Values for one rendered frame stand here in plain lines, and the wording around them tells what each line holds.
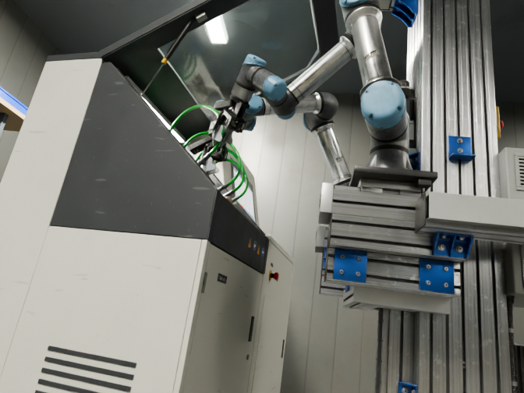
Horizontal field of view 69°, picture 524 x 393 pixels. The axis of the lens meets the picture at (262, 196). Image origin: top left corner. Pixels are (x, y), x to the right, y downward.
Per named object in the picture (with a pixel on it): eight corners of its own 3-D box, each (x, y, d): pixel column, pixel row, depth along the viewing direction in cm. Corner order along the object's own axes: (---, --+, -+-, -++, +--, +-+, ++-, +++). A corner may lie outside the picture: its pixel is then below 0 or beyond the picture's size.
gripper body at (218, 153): (220, 155, 157) (224, 129, 160) (200, 155, 159) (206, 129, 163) (226, 163, 164) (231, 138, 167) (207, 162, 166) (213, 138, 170)
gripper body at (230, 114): (224, 131, 138) (238, 100, 133) (215, 121, 143) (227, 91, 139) (241, 135, 143) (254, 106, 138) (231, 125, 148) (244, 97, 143)
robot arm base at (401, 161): (407, 192, 121) (408, 164, 124) (420, 175, 107) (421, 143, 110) (359, 188, 124) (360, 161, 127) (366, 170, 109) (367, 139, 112)
